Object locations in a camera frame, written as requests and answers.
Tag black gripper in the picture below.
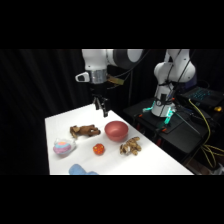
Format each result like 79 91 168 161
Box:
89 82 110 118

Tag red ball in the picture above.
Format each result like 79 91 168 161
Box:
92 143 107 157

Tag pink bowl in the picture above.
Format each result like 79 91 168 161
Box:
104 120 130 143

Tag brown teddy bear plush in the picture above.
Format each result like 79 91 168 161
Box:
69 124 102 140

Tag tan and white plush dog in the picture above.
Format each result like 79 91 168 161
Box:
119 136 143 157

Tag pastel striped plush toy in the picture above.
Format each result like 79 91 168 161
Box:
52 137 77 157

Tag blue cloth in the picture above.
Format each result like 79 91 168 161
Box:
68 163 100 176

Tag black robot stand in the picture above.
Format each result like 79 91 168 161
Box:
122 97 224 165

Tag black laptop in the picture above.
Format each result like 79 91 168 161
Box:
179 85 224 108

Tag brown wrist cable bracket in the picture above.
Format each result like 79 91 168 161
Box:
106 74 126 90

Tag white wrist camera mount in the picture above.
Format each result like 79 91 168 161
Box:
75 71 91 84

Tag yellow cable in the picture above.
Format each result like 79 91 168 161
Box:
187 98 224 169

